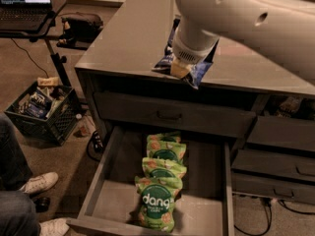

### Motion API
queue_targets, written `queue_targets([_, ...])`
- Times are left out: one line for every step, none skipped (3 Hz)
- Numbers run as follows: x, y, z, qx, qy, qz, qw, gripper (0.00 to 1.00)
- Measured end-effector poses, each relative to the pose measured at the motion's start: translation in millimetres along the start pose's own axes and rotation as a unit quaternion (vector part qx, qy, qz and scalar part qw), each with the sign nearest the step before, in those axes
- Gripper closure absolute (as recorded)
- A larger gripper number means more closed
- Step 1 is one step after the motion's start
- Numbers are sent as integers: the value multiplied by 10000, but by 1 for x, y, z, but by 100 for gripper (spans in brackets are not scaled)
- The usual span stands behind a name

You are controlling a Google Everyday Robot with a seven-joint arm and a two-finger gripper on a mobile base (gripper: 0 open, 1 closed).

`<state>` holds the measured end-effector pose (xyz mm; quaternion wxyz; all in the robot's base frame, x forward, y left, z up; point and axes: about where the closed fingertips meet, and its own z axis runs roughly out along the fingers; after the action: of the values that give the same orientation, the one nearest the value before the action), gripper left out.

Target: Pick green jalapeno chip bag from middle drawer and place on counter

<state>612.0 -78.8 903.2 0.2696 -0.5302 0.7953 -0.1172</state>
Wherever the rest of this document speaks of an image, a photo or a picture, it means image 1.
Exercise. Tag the green dang chip bag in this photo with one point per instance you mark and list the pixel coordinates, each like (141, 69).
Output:
(166, 150)
(155, 167)
(157, 201)
(167, 137)

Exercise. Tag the tan snack bar on crate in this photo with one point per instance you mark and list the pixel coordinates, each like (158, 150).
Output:
(48, 82)

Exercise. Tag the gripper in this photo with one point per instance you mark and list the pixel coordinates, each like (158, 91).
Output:
(189, 53)

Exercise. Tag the white sneaker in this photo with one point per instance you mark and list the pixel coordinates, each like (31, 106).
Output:
(40, 183)
(54, 227)

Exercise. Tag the grey counter cabinet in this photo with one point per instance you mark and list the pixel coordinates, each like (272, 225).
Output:
(123, 55)

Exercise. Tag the dark blue Kettle chip bag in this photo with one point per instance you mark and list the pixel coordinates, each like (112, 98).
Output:
(195, 73)

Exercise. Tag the small black round object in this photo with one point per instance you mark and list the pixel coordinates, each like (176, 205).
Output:
(42, 204)

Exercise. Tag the blue chip bag in crate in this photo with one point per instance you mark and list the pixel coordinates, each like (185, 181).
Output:
(39, 105)

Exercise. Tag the white sneaker lower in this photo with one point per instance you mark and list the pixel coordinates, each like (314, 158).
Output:
(54, 227)

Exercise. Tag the open grey middle drawer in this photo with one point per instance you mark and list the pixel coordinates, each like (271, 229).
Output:
(114, 207)

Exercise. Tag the closed grey top drawer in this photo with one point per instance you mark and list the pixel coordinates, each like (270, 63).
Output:
(173, 114)

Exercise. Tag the white sneaker upper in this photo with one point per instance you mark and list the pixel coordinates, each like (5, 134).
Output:
(40, 183)

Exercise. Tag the right lower grey drawer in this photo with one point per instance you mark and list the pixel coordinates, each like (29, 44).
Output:
(266, 187)

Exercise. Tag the front green Dang chip bag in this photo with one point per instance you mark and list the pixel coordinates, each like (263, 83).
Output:
(157, 201)

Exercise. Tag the dark brown bag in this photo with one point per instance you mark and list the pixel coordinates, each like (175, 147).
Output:
(79, 30)

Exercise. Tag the blue jeans leg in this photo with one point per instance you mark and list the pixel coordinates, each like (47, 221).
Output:
(17, 215)
(14, 169)

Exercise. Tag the right upper grey drawer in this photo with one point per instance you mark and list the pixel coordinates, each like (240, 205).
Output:
(284, 133)

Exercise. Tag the blue jeans leg lower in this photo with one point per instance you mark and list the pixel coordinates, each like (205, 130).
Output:
(17, 215)

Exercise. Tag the right middle grey drawer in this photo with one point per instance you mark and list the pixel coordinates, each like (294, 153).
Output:
(275, 164)

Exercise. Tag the black laptop stand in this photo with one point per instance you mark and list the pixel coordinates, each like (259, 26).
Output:
(58, 61)

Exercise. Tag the rear green Dang chip bag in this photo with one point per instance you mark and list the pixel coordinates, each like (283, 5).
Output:
(167, 137)

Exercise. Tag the blue jeans leg upper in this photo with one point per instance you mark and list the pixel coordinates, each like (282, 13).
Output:
(14, 169)

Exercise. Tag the dark green plastic crate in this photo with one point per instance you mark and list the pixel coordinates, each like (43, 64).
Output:
(57, 127)

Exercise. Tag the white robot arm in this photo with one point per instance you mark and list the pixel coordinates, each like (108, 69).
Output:
(281, 30)

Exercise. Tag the black laptop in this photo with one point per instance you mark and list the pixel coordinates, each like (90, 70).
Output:
(24, 15)

